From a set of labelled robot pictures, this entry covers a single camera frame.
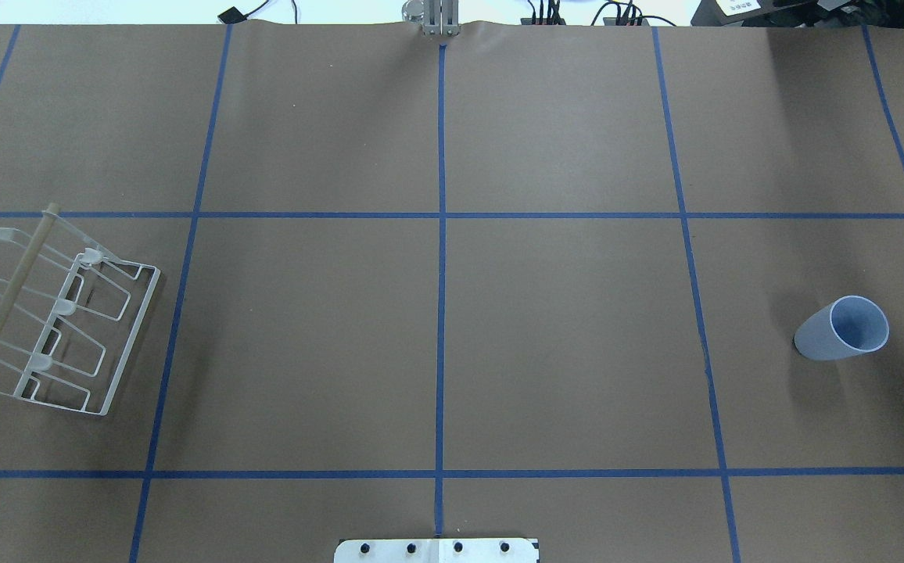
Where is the white wire cup holder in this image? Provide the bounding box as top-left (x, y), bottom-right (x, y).
top-left (0, 203), bottom-right (163, 417)

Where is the light blue plastic cup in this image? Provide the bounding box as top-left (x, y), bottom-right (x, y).
top-left (793, 295), bottom-right (891, 361)

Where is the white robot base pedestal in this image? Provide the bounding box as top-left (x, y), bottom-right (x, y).
top-left (333, 537), bottom-right (540, 562)

